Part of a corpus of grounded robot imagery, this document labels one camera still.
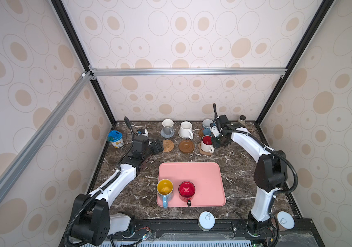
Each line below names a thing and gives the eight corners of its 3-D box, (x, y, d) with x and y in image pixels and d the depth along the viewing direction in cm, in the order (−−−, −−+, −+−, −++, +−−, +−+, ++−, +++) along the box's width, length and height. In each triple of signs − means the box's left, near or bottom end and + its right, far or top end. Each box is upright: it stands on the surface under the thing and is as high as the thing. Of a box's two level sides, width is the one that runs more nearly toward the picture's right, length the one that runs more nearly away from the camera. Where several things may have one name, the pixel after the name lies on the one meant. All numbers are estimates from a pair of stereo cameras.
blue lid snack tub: (110, 148, 106) (105, 139, 98) (114, 139, 111) (109, 129, 103) (123, 148, 106) (119, 139, 98) (126, 139, 111) (122, 129, 103)
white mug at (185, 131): (178, 137, 113) (178, 128, 106) (182, 128, 118) (182, 119, 111) (192, 140, 111) (193, 132, 103) (195, 131, 116) (196, 123, 109)
